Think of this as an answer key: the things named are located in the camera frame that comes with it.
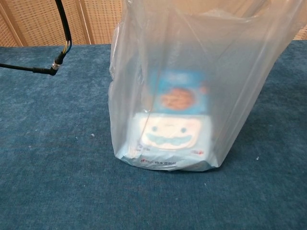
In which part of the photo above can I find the clear plastic bag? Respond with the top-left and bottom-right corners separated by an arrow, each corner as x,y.
107,0 -> 307,173

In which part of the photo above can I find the blue carpet table cover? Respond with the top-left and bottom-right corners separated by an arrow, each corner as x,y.
0,39 -> 307,230

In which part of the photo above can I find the white wet wipes pack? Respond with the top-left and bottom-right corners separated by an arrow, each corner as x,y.
119,112 -> 217,171

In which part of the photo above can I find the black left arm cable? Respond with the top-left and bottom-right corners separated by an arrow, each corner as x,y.
0,0 -> 71,77

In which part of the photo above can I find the blue cookie box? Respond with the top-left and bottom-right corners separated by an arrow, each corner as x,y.
153,70 -> 210,116

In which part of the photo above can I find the woven bamboo folding screen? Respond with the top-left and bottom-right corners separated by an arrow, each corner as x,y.
0,0 -> 307,47

